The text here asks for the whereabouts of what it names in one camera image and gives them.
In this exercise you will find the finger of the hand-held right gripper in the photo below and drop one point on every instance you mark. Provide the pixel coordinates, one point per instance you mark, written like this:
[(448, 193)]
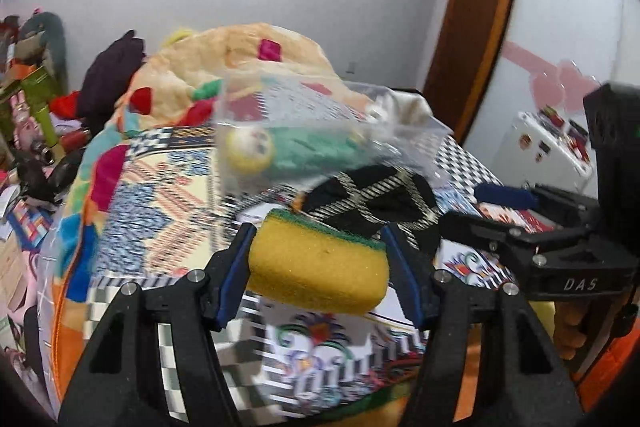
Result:
[(505, 196), (480, 229)]

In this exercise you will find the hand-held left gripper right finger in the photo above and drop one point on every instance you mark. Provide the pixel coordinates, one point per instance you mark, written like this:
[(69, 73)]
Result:
[(406, 279)]

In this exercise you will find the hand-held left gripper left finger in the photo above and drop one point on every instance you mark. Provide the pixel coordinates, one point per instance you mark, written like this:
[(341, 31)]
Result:
[(234, 274)]

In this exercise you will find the yellow sponge with green scrub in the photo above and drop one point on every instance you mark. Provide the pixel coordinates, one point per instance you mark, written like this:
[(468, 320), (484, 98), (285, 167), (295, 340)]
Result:
[(320, 264)]

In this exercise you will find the clear plastic container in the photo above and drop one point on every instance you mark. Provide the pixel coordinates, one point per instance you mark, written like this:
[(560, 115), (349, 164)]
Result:
[(320, 122)]

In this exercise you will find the person's right hand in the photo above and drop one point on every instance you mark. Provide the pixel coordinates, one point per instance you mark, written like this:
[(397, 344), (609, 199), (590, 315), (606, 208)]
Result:
[(567, 329)]

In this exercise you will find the white case with stickers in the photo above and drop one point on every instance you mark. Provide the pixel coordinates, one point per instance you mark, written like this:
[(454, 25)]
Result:
[(537, 152)]

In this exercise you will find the black cloth with cream stripes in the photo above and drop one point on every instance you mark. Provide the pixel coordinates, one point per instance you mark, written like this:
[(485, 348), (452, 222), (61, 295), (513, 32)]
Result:
[(370, 199)]

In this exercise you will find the patterned bedspread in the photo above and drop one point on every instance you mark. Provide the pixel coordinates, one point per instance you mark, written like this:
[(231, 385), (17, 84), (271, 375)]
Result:
[(165, 207)]

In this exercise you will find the yellow and white ball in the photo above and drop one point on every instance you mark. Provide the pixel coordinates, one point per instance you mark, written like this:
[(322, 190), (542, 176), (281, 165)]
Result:
[(248, 149)]

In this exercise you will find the orange cloth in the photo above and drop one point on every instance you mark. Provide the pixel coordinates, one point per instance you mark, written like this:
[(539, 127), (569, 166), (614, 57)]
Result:
[(602, 369)]

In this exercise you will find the sponge inside container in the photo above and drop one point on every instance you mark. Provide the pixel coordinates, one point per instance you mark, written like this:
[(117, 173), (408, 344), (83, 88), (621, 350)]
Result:
[(320, 149)]

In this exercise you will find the orange fleece blanket with patches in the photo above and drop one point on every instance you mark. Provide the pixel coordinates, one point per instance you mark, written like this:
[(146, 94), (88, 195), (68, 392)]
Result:
[(200, 62)]

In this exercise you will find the dark purple garment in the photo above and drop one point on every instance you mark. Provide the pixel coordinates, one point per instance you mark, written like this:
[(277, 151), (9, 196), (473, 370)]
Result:
[(112, 79)]

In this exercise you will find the red cloth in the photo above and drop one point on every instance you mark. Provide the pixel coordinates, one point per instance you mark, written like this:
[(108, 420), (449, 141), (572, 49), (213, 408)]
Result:
[(65, 104)]

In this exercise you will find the green box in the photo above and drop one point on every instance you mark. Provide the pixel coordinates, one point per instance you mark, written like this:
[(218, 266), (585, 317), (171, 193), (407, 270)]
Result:
[(40, 102)]

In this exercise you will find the pink wall decoration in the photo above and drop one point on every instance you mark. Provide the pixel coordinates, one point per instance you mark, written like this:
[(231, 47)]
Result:
[(555, 79)]

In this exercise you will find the brown wooden door frame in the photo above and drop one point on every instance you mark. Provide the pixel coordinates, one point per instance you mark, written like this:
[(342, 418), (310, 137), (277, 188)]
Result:
[(472, 22)]

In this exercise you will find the wall outlet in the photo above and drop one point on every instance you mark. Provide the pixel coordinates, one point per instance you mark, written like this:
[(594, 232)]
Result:
[(352, 67)]

